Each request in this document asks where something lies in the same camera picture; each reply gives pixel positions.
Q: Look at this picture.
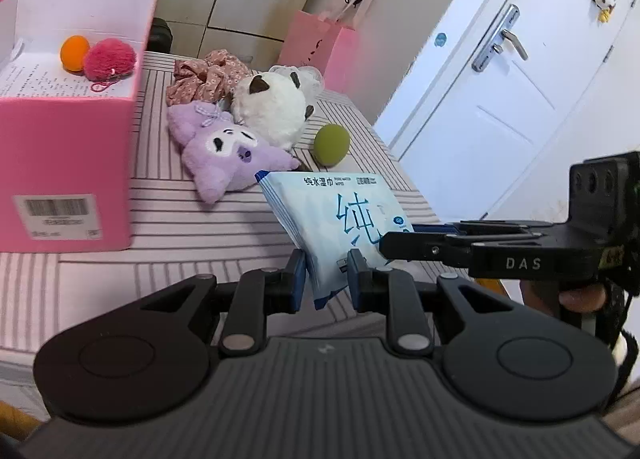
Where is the black suitcase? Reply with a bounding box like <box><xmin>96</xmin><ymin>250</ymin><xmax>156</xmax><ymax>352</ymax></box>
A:
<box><xmin>146</xmin><ymin>17</ymin><xmax>172</xmax><ymax>54</ymax></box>

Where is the pink paper gift bag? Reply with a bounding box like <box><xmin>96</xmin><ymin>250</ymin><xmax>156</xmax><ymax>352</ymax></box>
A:
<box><xmin>278</xmin><ymin>0</ymin><xmax>372</xmax><ymax>93</ymax></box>

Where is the white sheep plush toy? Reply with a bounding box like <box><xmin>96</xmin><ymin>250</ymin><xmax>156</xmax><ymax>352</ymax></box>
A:
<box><xmin>231</xmin><ymin>70</ymin><xmax>316</xmax><ymax>150</ymax></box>

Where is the striped pink tablecloth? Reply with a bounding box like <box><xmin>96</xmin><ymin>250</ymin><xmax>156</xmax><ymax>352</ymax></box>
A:
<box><xmin>0</xmin><ymin>50</ymin><xmax>507</xmax><ymax>420</ymax></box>

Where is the purple Kuromi plush toy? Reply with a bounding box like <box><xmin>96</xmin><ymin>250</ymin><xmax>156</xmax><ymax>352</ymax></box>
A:
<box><xmin>167</xmin><ymin>101</ymin><xmax>299</xmax><ymax>205</ymax></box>

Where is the white door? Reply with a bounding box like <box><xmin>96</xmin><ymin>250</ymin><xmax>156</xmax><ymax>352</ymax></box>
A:
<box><xmin>375</xmin><ymin>0</ymin><xmax>632</xmax><ymax>221</ymax></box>

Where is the blue white wet wipes pack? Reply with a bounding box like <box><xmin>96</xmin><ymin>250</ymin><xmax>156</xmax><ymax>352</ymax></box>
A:
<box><xmin>256</xmin><ymin>171</ymin><xmax>413</xmax><ymax>309</ymax></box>

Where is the silver door handle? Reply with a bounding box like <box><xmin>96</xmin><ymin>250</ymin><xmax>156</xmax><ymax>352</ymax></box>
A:
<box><xmin>472</xmin><ymin>4</ymin><xmax>528</xmax><ymax>72</ymax></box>

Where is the green plush ball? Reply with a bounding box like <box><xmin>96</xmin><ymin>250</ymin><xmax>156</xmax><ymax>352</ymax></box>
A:
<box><xmin>312</xmin><ymin>124</ymin><xmax>350</xmax><ymax>167</ymax></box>

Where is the pink storage box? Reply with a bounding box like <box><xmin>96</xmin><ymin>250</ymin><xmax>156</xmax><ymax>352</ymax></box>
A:
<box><xmin>1</xmin><ymin>0</ymin><xmax>156</xmax><ymax>253</ymax></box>

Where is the pink floral fabric scrunchie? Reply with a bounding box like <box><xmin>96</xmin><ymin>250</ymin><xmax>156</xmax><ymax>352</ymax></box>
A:
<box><xmin>166</xmin><ymin>50</ymin><xmax>253</xmax><ymax>106</ymax></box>

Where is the orange pom-pom ball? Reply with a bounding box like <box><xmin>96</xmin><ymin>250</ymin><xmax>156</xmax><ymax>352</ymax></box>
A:
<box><xmin>60</xmin><ymin>36</ymin><xmax>90</xmax><ymax>74</ymax></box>

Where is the person's hand holding gripper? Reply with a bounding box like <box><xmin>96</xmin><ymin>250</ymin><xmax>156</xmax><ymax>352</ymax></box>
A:
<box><xmin>520</xmin><ymin>280</ymin><xmax>606</xmax><ymax>316</ymax></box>

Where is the pink fluffy pom-pom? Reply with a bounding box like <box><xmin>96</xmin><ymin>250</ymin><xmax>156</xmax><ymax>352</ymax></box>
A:
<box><xmin>82</xmin><ymin>38</ymin><xmax>137</xmax><ymax>93</ymax></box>

